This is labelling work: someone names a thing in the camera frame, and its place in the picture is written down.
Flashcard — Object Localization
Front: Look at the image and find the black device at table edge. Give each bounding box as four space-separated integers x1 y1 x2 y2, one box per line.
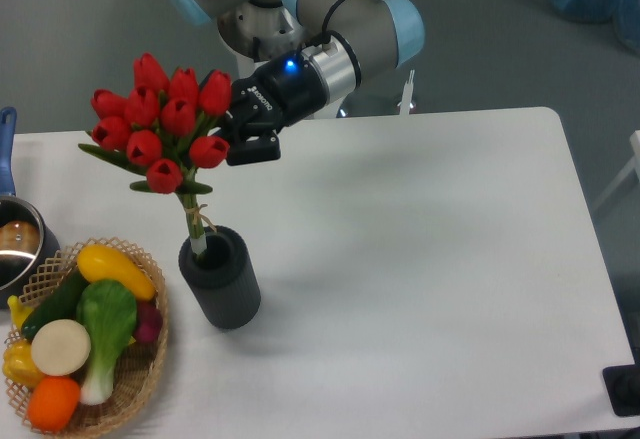
602 364 639 417

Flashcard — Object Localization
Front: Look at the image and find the cream round slice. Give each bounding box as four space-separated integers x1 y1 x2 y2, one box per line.
31 319 91 376

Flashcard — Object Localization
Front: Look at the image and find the white furniture leg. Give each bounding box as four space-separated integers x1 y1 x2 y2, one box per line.
592 130 639 215

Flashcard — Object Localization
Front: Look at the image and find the yellow banana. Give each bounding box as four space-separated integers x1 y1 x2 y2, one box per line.
7 295 34 330

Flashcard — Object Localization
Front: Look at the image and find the green bok choy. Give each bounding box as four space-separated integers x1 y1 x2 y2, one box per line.
76 279 137 406

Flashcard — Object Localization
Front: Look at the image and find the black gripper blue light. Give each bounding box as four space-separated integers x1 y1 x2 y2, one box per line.
199 33 361 166

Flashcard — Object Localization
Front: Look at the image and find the purple radish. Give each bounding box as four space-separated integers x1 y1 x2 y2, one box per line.
132 302 163 344

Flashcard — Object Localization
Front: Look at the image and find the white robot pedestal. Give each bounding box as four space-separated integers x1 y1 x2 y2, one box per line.
234 53 417 120

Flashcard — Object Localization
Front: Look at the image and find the yellow squash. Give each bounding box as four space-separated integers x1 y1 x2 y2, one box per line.
76 244 156 301

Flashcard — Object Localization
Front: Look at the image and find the red tulip bouquet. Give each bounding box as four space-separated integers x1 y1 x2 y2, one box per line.
79 53 232 259

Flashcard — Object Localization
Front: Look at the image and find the blue handled saucepan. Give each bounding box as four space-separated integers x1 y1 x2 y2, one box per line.
1 107 59 310

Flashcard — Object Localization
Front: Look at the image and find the woven wicker basket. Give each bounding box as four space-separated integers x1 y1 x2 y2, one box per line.
4 238 169 438

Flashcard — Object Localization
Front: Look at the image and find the dark green cucumber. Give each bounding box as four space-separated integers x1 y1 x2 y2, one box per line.
20 269 89 341

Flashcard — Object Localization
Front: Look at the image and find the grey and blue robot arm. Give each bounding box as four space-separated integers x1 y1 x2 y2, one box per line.
170 0 425 165

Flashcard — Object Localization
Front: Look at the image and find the dark grey ribbed vase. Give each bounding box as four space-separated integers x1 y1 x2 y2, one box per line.
178 225 261 330

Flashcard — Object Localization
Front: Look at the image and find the yellow bell pepper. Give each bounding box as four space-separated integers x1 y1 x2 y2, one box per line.
2 339 45 389

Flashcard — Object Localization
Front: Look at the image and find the orange fruit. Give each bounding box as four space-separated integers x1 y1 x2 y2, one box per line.
27 376 80 432

